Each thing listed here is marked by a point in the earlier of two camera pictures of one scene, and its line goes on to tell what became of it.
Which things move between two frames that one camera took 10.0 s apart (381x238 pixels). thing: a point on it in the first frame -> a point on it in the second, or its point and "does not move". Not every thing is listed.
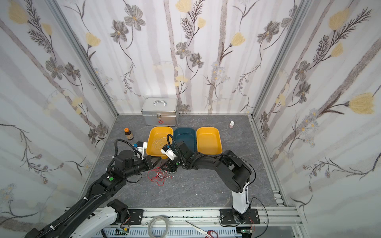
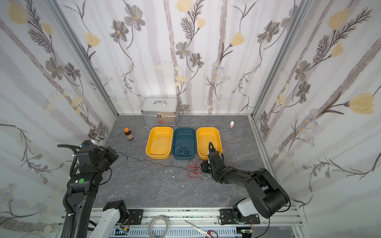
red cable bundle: [158, 175] -> [192, 169]
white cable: [158, 143] does not move
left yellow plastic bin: [157, 140] does not move
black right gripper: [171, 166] -> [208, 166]
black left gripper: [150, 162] -> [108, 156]
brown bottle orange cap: [128, 133] does not move
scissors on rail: [208, 234] does not move
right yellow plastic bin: [209, 141] does not move
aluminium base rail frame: [283, 222] does not move
